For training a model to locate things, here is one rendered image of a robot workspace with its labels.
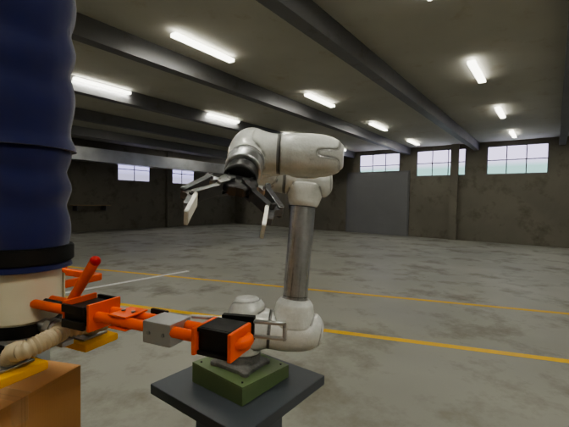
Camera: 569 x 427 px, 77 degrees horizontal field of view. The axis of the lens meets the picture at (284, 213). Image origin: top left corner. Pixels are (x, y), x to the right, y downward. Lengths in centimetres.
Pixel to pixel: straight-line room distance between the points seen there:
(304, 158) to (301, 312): 73
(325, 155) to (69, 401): 107
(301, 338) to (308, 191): 57
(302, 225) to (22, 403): 101
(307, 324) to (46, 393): 85
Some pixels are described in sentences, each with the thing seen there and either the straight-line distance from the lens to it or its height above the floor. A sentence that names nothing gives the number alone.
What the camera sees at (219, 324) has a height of 125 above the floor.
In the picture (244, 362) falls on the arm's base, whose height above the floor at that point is 86.
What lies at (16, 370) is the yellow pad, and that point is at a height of 111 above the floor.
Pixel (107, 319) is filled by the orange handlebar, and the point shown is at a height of 123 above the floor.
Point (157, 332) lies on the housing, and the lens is 77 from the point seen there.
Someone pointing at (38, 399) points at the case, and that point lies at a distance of 131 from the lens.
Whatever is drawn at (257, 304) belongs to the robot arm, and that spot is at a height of 107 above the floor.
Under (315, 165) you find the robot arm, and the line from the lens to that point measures 87.
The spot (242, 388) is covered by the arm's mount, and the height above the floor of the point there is 82.
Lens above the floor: 148
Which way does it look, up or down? 2 degrees down
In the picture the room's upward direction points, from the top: 1 degrees clockwise
